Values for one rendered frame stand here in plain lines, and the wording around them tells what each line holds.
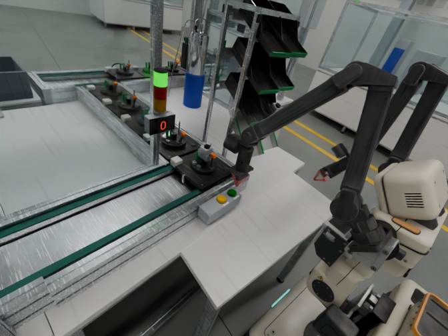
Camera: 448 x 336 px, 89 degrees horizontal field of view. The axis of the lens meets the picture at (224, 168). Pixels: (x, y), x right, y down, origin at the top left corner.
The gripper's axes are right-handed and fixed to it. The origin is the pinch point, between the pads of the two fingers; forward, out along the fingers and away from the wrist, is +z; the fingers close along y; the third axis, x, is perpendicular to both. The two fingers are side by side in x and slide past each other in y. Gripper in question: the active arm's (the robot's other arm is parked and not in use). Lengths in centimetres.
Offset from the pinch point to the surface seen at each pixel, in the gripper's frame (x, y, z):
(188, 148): -39.1, -5.0, 4.2
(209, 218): 1.9, 17.6, 8.1
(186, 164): -28.5, 5.0, 4.5
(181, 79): -140, -80, 5
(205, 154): -20.9, 0.7, -4.4
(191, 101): -97, -57, 7
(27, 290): -10, 74, 6
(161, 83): -31, 18, -36
